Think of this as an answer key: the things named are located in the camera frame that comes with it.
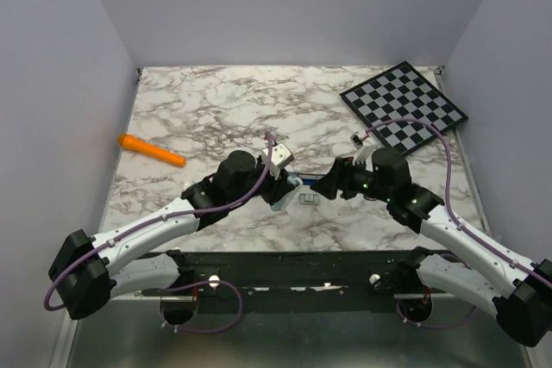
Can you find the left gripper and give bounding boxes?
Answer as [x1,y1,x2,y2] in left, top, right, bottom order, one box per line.
[229,158,297,206]

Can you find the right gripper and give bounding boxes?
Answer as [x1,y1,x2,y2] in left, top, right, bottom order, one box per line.
[310,154,392,203]

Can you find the silver staple strips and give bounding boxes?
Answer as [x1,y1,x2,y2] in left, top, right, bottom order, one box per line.
[299,193,320,206]

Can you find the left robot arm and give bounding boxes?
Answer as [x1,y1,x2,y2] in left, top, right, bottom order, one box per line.
[44,144,302,320]

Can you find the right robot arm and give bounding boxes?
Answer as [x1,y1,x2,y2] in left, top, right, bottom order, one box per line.
[311,148,551,347]

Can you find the black grey checkerboard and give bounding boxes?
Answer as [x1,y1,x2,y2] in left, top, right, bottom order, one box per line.
[340,61,468,156]

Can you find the orange marker pen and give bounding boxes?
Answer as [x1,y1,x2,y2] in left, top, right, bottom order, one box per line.
[117,134,186,167]

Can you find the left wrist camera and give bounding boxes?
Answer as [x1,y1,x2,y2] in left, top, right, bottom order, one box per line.
[270,143,294,168]

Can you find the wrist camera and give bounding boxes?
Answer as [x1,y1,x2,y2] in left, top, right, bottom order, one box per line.
[350,133,376,165]
[270,143,294,168]

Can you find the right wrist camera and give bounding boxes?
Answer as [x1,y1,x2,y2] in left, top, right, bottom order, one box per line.
[350,133,376,165]

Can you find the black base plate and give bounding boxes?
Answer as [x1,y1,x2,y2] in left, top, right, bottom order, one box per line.
[88,249,505,315]

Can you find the aluminium rail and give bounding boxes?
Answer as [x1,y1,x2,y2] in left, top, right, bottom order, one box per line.
[68,260,527,301]

